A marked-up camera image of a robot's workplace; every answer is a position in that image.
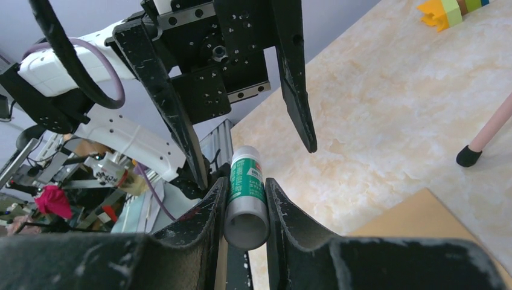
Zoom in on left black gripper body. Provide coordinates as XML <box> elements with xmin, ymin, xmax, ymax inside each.
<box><xmin>141</xmin><ymin>1</ymin><xmax>275</xmax><ymax>124</ymax></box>

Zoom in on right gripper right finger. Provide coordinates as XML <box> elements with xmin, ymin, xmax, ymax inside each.
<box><xmin>265</xmin><ymin>178</ymin><xmax>506</xmax><ymax>289</ymax></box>

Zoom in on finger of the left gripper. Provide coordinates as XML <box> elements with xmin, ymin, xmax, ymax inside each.
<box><xmin>271</xmin><ymin>1</ymin><xmax>318</xmax><ymax>153</ymax></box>
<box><xmin>113</xmin><ymin>19</ymin><xmax>208</xmax><ymax>190</ymax></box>

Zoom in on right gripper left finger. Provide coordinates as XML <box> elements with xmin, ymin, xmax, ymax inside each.
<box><xmin>1</xmin><ymin>177</ymin><xmax>229</xmax><ymax>289</ymax></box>

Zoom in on small green glue stick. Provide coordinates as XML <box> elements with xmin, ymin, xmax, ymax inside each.
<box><xmin>223</xmin><ymin>146</ymin><xmax>270</xmax><ymax>251</ymax></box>

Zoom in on brown kraft envelope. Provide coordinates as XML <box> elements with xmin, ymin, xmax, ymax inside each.
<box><xmin>348</xmin><ymin>188</ymin><xmax>511</xmax><ymax>288</ymax></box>

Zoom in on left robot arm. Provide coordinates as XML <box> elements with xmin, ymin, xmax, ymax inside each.
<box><xmin>1</xmin><ymin>1</ymin><xmax>317</xmax><ymax>190</ymax></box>

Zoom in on glass bottle with label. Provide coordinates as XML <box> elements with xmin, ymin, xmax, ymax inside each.
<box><xmin>84</xmin><ymin>152</ymin><xmax>149</xmax><ymax>196</ymax></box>

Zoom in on red cloth object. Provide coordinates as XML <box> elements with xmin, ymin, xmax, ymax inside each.
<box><xmin>34</xmin><ymin>185</ymin><xmax>73</xmax><ymax>219</ymax></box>

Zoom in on stacked colourful toy blocks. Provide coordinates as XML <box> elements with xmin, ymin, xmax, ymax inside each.
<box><xmin>417</xmin><ymin>0</ymin><xmax>490</xmax><ymax>32</ymax></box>

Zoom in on pink tripod stand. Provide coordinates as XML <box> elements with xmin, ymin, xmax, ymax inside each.
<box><xmin>456</xmin><ymin>94</ymin><xmax>511</xmax><ymax>167</ymax></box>

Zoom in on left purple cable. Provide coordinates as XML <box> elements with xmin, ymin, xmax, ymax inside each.
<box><xmin>22</xmin><ymin>0</ymin><xmax>177</xmax><ymax>222</ymax></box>

